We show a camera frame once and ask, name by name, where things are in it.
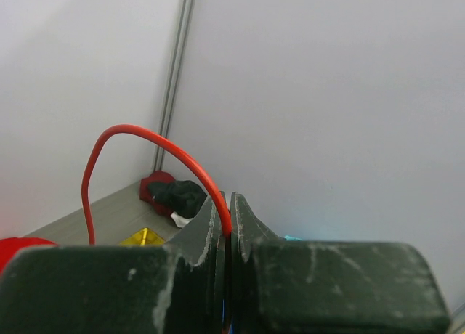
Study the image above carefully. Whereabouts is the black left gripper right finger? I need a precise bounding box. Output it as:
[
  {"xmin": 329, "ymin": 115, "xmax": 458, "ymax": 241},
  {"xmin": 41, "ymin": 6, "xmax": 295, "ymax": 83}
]
[{"xmin": 230, "ymin": 193, "xmax": 451, "ymax": 333}]

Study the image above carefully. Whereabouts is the white cloth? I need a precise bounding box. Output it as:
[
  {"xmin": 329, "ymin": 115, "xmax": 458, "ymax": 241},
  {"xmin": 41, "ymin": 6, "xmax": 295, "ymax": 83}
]
[{"xmin": 170, "ymin": 212, "xmax": 193, "ymax": 229}]

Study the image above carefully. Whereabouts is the cyan cloth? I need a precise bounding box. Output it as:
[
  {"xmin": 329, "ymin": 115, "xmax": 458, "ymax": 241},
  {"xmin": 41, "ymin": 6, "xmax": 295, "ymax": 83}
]
[{"xmin": 283, "ymin": 235, "xmax": 302, "ymax": 241}]

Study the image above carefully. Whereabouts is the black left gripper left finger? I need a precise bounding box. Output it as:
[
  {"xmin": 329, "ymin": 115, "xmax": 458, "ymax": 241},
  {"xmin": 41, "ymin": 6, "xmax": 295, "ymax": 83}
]
[{"xmin": 1, "ymin": 199, "xmax": 225, "ymax": 333}]

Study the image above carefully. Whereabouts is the dark red cloth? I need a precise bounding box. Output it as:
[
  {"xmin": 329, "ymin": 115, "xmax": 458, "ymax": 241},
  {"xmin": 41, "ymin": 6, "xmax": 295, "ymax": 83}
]
[{"xmin": 139, "ymin": 171, "xmax": 175, "ymax": 218}]

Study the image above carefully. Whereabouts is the grey aluminium corner post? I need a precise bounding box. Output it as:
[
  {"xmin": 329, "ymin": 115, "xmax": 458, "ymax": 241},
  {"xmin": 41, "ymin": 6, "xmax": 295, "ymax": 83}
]
[{"xmin": 151, "ymin": 0, "xmax": 199, "ymax": 174}]

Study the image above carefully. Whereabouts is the black cloth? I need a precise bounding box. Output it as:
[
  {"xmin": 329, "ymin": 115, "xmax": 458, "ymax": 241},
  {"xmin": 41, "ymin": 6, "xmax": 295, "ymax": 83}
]
[{"xmin": 156, "ymin": 180, "xmax": 207, "ymax": 218}]

